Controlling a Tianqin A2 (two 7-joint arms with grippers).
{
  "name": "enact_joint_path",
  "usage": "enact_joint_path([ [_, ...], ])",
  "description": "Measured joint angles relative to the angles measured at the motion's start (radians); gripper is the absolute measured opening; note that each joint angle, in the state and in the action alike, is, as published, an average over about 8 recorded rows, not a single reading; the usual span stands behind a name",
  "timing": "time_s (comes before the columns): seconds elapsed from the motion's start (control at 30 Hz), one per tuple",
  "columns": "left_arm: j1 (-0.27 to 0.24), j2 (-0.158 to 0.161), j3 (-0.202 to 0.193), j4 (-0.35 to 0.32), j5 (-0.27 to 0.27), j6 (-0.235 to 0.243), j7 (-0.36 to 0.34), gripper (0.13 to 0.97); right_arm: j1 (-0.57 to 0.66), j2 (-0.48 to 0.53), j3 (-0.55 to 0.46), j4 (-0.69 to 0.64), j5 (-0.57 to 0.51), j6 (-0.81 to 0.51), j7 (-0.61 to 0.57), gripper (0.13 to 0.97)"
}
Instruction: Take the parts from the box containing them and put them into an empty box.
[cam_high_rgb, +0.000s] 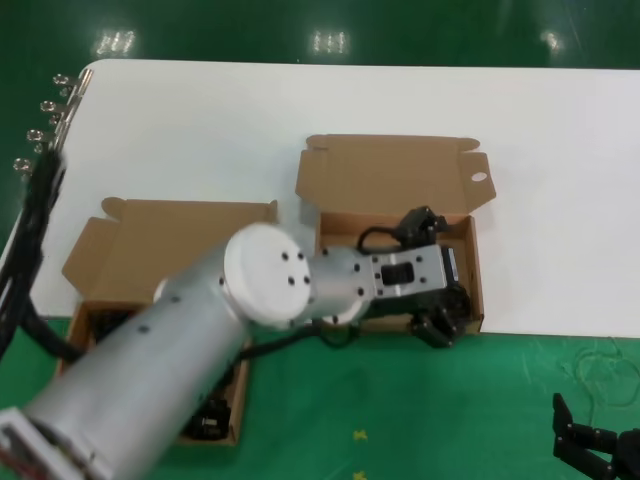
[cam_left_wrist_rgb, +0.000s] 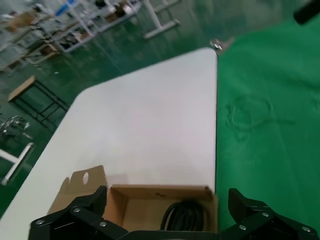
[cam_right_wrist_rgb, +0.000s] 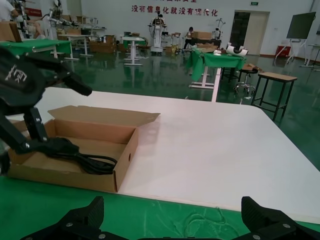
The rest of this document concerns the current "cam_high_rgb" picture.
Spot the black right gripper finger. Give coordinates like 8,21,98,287
551,392,622,475

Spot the black arm cable harness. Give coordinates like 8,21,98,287
0,149,84,364

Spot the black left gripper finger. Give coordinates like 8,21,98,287
408,312,444,350
434,299,472,351

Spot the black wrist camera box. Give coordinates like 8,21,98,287
394,204,450,247

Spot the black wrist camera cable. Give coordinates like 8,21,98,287
239,224,409,362

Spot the open brown cardboard box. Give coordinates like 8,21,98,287
294,133,497,335
59,197,280,447

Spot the green work surface cloth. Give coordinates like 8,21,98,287
0,317,640,480

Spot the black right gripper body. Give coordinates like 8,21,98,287
607,427,640,480

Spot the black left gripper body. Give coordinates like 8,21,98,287
368,247,461,320

